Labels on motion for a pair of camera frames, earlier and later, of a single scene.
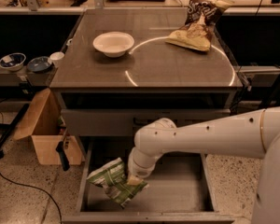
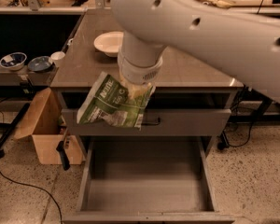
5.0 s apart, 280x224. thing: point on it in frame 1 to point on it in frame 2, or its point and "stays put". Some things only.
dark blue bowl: (39, 64) stays put
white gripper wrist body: (140, 171) to (136, 72)
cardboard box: (45, 125) stays put
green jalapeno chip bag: (113, 180) to (109, 104)
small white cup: (56, 58) stays put
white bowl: (114, 44) stays put
